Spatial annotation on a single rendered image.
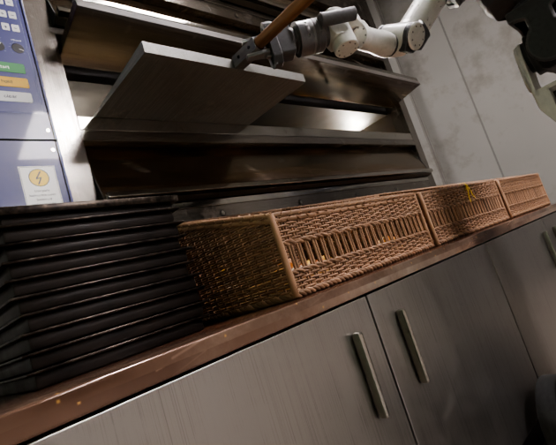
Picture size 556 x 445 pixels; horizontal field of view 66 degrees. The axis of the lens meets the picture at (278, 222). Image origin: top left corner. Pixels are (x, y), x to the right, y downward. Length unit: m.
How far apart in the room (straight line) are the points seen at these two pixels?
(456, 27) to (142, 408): 4.10
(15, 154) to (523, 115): 3.63
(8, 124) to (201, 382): 0.79
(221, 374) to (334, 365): 0.21
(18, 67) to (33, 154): 0.22
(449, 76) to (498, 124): 0.61
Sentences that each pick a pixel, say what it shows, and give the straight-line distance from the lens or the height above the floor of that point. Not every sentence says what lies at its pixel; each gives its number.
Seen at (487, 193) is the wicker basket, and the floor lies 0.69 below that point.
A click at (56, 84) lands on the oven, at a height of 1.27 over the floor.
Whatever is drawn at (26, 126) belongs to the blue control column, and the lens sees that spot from 1.16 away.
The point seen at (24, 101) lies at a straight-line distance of 1.19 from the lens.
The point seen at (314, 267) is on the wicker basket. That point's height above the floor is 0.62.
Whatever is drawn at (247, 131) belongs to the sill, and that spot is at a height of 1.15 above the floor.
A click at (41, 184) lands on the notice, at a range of 1.10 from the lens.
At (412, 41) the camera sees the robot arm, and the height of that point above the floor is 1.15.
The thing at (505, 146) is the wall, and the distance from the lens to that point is 4.06.
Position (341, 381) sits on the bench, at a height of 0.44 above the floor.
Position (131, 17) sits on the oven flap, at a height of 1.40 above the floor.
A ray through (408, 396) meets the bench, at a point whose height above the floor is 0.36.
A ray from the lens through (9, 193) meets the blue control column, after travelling 1.08.
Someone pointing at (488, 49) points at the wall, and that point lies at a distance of 4.21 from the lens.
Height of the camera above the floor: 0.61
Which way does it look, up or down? 8 degrees up
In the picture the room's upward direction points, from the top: 18 degrees counter-clockwise
